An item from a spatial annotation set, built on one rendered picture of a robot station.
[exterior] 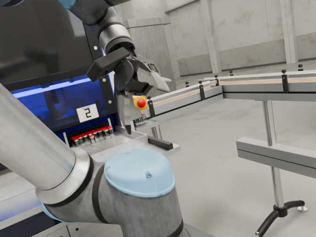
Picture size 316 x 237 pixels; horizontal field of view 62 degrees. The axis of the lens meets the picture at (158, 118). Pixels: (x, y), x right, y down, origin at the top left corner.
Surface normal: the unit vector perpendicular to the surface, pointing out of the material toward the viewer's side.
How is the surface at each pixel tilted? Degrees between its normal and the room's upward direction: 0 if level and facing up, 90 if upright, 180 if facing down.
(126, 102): 88
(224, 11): 90
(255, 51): 90
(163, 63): 90
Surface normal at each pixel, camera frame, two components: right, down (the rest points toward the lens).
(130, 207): -0.32, 0.28
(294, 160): -0.84, 0.29
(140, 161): -0.09, -0.96
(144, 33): 0.67, 0.02
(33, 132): 0.90, -0.07
